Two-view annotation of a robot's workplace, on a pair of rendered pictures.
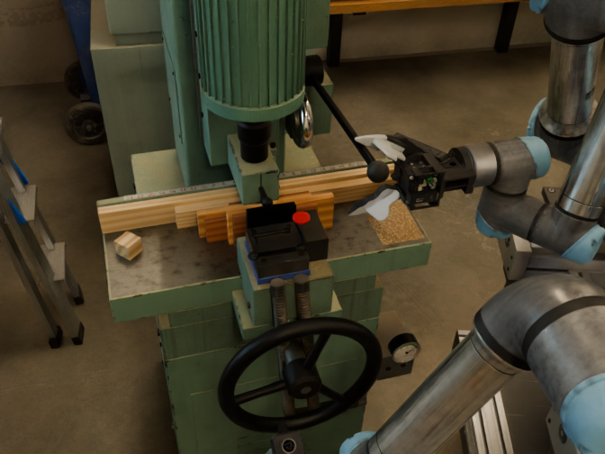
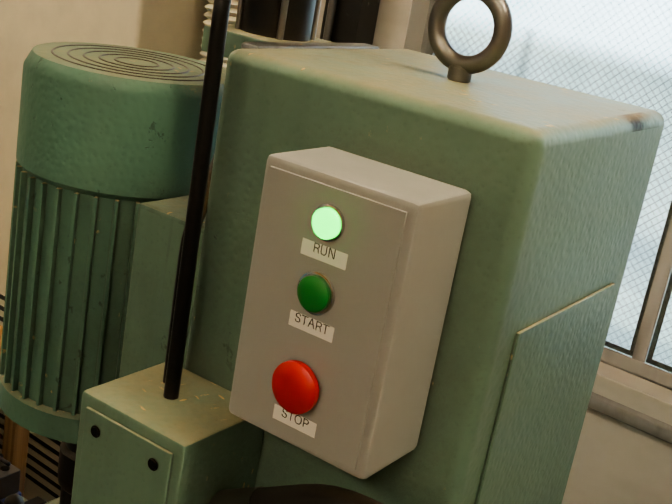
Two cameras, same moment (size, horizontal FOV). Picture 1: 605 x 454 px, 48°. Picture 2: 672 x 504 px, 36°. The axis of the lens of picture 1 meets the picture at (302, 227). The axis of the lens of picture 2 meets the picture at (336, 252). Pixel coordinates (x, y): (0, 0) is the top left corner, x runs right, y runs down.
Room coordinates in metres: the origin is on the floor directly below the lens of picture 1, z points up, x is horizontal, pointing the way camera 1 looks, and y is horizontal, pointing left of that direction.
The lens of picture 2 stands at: (1.79, -0.31, 1.61)
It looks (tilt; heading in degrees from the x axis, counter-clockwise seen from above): 17 degrees down; 139
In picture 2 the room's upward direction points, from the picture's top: 10 degrees clockwise
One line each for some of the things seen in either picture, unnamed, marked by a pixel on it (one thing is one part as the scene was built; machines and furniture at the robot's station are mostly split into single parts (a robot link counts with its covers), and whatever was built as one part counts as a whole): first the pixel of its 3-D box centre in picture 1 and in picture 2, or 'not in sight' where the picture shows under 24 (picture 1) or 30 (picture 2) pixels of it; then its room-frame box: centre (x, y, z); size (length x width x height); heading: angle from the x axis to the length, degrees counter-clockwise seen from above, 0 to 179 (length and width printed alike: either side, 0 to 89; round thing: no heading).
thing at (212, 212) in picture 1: (256, 214); not in sight; (0.99, 0.09, 0.93); 0.22 x 0.01 x 0.06; 108
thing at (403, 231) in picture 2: not in sight; (344, 307); (1.37, 0.06, 1.40); 0.10 x 0.06 x 0.16; 18
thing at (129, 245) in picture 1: (128, 245); not in sight; (0.90, 0.31, 0.92); 0.03 x 0.03 x 0.03; 59
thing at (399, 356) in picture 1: (402, 349); not in sight; (0.90, -0.22, 0.65); 0.06 x 0.04 x 0.08; 108
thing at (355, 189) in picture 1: (315, 195); not in sight; (1.06, -0.02, 0.92); 0.55 x 0.02 x 0.04; 108
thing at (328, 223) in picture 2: not in sight; (325, 223); (1.38, 0.02, 1.46); 0.02 x 0.01 x 0.02; 18
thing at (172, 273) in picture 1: (272, 259); not in sight; (0.93, 0.06, 0.87); 0.61 x 0.30 x 0.06; 108
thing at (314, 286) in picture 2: not in sight; (313, 294); (1.38, 0.02, 1.42); 0.02 x 0.01 x 0.02; 18
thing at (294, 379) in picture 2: not in sight; (295, 387); (1.38, 0.02, 1.36); 0.03 x 0.01 x 0.03; 18
